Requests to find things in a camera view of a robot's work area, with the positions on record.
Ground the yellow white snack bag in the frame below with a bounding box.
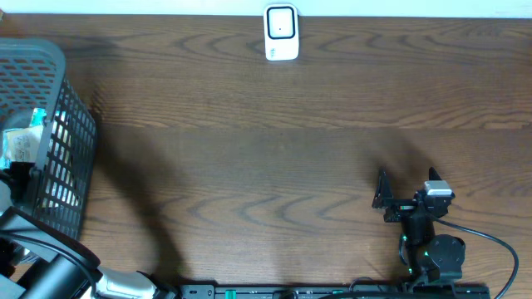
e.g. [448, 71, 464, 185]
[2, 125, 43, 164]

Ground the small teal gum pack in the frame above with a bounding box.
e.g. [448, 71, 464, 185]
[29, 108, 47, 127]

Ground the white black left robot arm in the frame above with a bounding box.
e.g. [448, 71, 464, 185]
[1, 205, 180, 298]

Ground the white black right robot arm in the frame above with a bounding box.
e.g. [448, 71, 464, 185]
[372, 168, 466, 292]

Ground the grey plastic mesh basket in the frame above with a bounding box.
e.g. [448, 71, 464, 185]
[1, 38, 97, 239]

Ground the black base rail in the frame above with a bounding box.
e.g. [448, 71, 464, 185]
[179, 282, 490, 299]

